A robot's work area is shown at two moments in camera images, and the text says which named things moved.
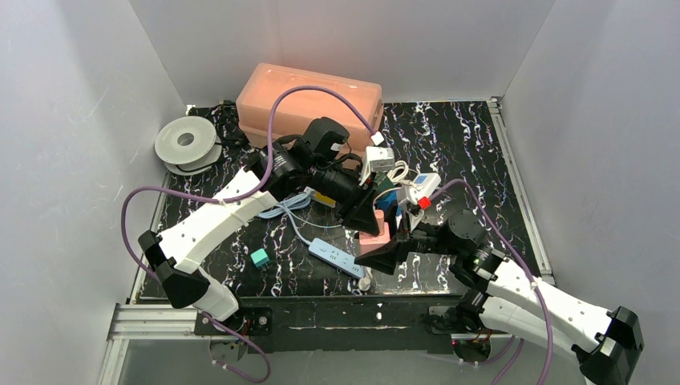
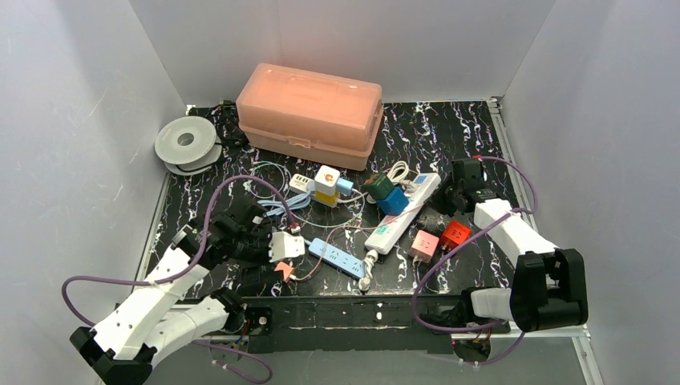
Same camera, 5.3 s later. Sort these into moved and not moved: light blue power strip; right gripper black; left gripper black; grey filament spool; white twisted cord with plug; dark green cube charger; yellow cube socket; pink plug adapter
Moved: right gripper black; pink plug adapter; left gripper black
Not moved: yellow cube socket; light blue power strip; grey filament spool; white twisted cord with plug; dark green cube charger
